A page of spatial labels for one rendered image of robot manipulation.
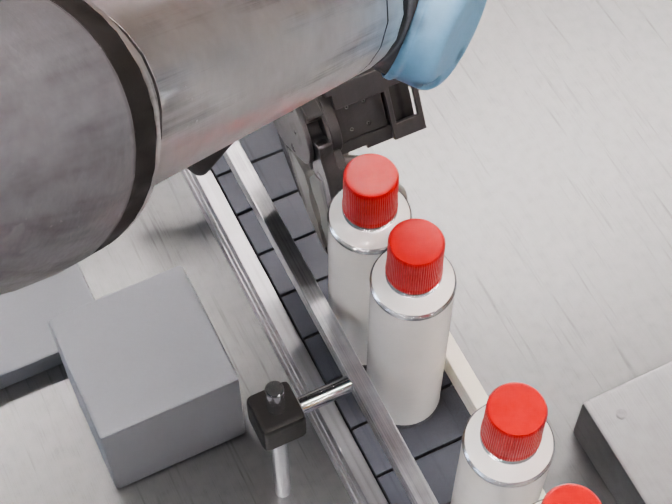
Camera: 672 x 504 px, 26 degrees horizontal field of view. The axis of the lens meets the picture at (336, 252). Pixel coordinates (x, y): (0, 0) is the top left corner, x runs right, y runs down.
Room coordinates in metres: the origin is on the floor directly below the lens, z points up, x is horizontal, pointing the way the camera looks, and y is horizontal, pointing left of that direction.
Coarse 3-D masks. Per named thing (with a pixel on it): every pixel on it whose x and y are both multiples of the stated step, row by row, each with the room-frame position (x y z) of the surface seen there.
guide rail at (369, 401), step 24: (240, 144) 0.58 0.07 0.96; (240, 168) 0.56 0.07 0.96; (264, 192) 0.54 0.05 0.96; (264, 216) 0.52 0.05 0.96; (288, 240) 0.50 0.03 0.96; (288, 264) 0.49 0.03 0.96; (312, 288) 0.47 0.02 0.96; (312, 312) 0.45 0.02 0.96; (336, 336) 0.43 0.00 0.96; (336, 360) 0.42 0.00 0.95; (360, 384) 0.40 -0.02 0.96; (360, 408) 0.39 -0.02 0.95; (384, 408) 0.38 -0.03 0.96; (384, 432) 0.37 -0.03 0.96; (408, 456) 0.35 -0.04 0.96; (408, 480) 0.33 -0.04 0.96
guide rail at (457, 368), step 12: (456, 348) 0.45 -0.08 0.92; (456, 360) 0.44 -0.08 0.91; (456, 372) 0.43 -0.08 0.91; (468, 372) 0.43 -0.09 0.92; (456, 384) 0.43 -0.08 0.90; (468, 384) 0.42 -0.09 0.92; (480, 384) 0.42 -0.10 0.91; (468, 396) 0.41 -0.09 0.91; (480, 396) 0.41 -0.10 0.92; (468, 408) 0.41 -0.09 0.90
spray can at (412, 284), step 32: (416, 224) 0.44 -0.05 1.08; (384, 256) 0.44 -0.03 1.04; (416, 256) 0.42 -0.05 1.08; (384, 288) 0.42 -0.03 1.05; (416, 288) 0.41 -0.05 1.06; (448, 288) 0.42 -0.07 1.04; (384, 320) 0.41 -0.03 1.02; (416, 320) 0.40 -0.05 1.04; (448, 320) 0.42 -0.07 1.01; (384, 352) 0.41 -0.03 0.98; (416, 352) 0.40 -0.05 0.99; (384, 384) 0.41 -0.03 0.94; (416, 384) 0.41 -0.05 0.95; (416, 416) 0.41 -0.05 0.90
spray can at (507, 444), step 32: (512, 384) 0.34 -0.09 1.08; (480, 416) 0.34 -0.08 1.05; (512, 416) 0.32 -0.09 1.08; (544, 416) 0.32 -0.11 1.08; (480, 448) 0.32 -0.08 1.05; (512, 448) 0.31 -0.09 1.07; (544, 448) 0.32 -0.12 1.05; (480, 480) 0.31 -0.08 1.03; (512, 480) 0.30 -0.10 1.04; (544, 480) 0.31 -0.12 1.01
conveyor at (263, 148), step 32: (224, 160) 0.63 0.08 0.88; (256, 160) 0.63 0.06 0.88; (224, 192) 0.60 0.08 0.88; (288, 192) 0.60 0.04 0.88; (256, 224) 0.57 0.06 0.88; (288, 224) 0.57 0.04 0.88; (320, 256) 0.54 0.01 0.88; (288, 288) 0.51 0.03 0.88; (320, 288) 0.51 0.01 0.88; (320, 352) 0.46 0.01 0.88; (448, 384) 0.44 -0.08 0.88; (352, 416) 0.41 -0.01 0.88; (448, 416) 0.41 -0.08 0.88; (416, 448) 0.39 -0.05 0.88; (448, 448) 0.39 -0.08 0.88; (384, 480) 0.37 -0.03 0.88; (448, 480) 0.37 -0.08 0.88
